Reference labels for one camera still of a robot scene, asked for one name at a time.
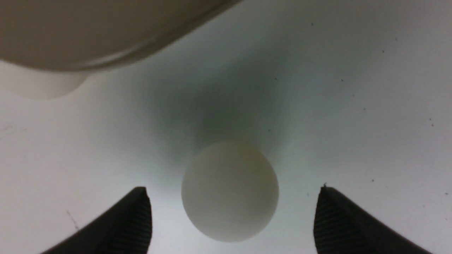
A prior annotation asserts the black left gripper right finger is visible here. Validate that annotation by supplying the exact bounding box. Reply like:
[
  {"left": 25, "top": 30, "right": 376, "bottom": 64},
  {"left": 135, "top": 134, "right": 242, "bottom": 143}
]
[{"left": 313, "top": 186, "right": 428, "bottom": 254}]

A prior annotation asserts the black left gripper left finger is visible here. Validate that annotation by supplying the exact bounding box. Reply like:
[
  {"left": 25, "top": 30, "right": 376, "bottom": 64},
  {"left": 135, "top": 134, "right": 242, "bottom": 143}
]
[{"left": 46, "top": 187, "right": 153, "bottom": 254}]

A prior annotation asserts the plain white ping-pong ball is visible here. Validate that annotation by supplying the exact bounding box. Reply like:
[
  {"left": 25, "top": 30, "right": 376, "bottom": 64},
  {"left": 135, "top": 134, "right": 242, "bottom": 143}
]
[{"left": 181, "top": 141, "right": 279, "bottom": 242}]

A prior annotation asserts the white ping-pong ball with logo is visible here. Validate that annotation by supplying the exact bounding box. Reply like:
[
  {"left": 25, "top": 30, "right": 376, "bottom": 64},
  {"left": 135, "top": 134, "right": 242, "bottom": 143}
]
[{"left": 0, "top": 61, "right": 88, "bottom": 99}]

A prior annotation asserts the tan plastic bin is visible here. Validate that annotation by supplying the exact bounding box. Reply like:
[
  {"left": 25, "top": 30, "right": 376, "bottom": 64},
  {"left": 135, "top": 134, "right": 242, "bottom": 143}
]
[{"left": 0, "top": 0, "right": 238, "bottom": 71}]

